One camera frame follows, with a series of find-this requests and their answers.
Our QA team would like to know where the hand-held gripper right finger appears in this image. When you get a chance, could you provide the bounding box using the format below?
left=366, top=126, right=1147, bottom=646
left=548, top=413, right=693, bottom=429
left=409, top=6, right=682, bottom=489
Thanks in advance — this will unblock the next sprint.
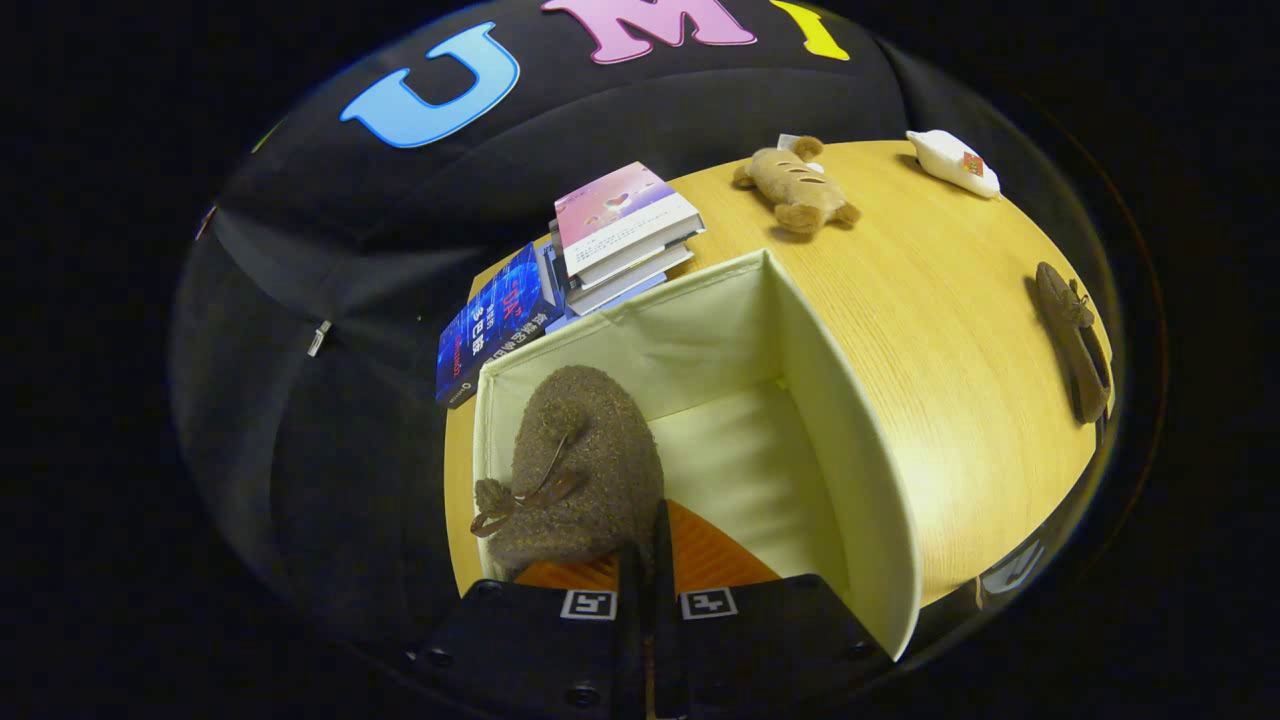
left=650, top=498, right=891, bottom=720

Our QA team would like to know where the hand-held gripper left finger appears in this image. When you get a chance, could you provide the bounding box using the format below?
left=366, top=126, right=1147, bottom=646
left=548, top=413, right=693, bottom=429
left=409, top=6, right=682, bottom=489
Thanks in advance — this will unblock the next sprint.
left=410, top=500, right=651, bottom=720

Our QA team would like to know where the brown fuzzy slipper shoe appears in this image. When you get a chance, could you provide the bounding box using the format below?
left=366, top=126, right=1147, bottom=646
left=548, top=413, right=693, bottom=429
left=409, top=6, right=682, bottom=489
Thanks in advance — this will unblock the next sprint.
left=1033, top=261, right=1113, bottom=426
left=470, top=364, right=666, bottom=579

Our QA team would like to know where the cream fabric storage box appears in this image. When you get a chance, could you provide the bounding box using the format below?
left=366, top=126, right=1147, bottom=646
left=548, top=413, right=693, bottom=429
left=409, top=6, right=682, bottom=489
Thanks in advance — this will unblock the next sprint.
left=472, top=248, right=923, bottom=663

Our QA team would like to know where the white paperback book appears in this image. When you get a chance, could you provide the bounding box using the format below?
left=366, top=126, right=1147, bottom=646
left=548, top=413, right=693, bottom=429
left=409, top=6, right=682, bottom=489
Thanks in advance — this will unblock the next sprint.
left=560, top=265, right=669, bottom=319
left=570, top=240, right=696, bottom=296

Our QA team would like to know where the blue cover book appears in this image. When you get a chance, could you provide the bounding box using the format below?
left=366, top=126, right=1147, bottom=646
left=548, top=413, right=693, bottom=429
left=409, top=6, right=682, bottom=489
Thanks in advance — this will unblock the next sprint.
left=435, top=242, right=566, bottom=410

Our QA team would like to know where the pink cover book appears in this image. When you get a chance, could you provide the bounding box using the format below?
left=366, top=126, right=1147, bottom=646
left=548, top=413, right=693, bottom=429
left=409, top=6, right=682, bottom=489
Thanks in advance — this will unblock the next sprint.
left=553, top=161, right=706, bottom=279

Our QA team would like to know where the brown plush toy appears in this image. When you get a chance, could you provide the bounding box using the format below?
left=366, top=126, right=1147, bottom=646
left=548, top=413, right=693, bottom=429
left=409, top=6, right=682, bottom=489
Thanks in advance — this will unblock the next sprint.
left=732, top=135, right=862, bottom=236

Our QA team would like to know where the black backdrop cloth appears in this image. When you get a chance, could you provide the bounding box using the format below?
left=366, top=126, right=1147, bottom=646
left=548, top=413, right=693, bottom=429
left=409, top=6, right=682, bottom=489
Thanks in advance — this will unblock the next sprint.
left=170, top=0, right=1121, bottom=651

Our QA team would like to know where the white plush toy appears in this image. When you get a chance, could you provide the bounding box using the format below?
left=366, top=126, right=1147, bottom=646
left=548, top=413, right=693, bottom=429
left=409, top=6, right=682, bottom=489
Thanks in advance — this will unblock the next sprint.
left=906, top=129, right=1002, bottom=200

